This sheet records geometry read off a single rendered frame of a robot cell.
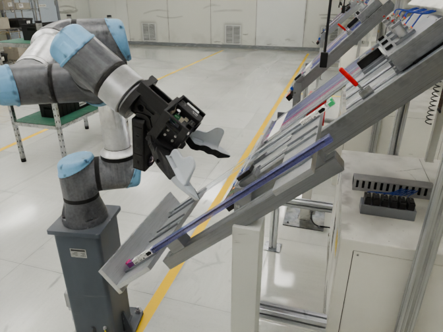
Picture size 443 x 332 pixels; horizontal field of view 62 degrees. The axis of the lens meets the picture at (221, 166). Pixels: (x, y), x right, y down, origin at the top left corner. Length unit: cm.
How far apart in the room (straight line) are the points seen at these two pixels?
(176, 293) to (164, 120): 130
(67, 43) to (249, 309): 67
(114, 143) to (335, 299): 85
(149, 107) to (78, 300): 102
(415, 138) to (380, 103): 161
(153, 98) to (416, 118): 208
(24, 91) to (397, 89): 79
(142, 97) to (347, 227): 77
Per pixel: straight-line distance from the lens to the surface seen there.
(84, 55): 66
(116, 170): 123
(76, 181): 125
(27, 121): 332
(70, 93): 76
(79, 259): 139
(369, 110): 98
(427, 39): 100
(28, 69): 78
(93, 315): 155
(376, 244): 115
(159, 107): 62
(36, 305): 194
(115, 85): 64
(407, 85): 97
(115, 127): 119
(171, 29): 1070
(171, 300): 179
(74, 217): 131
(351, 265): 120
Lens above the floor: 125
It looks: 25 degrees down
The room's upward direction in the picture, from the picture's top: straight up
